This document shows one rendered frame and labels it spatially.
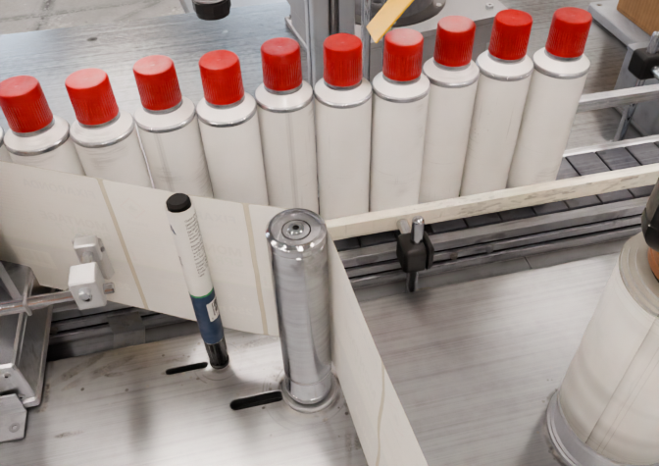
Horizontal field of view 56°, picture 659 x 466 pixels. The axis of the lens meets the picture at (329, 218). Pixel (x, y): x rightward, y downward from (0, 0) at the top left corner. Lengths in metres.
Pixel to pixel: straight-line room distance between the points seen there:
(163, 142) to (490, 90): 0.30
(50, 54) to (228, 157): 0.66
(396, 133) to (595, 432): 0.29
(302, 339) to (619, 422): 0.21
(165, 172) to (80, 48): 0.63
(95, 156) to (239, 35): 0.62
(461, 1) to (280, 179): 0.52
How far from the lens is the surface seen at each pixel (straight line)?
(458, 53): 0.56
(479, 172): 0.65
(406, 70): 0.54
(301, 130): 0.55
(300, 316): 0.41
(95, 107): 0.52
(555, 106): 0.62
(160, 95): 0.52
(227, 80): 0.51
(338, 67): 0.52
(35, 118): 0.54
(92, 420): 0.55
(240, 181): 0.56
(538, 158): 0.65
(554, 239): 0.72
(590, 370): 0.44
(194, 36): 1.13
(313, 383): 0.48
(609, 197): 0.73
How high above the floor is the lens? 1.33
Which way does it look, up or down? 44 degrees down
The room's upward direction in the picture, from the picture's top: 2 degrees counter-clockwise
